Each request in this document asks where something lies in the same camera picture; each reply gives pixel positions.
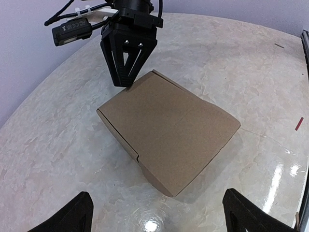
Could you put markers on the small red stick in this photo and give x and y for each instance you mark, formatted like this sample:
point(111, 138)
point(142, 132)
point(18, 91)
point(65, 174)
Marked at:
point(299, 123)

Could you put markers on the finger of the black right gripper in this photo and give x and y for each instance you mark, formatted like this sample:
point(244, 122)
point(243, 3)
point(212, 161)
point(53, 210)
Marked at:
point(107, 52)
point(130, 52)

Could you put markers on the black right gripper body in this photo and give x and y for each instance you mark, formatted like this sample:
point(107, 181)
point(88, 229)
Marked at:
point(133, 20)

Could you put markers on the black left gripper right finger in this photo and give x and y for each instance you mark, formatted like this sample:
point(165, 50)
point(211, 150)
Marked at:
point(241, 215)

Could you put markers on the brown cardboard box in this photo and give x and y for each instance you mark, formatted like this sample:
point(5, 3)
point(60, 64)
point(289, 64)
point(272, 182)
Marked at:
point(169, 131)

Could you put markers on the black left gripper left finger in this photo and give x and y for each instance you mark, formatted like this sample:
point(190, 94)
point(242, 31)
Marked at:
point(75, 216)

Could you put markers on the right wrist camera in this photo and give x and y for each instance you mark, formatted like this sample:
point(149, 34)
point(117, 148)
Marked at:
point(71, 31)

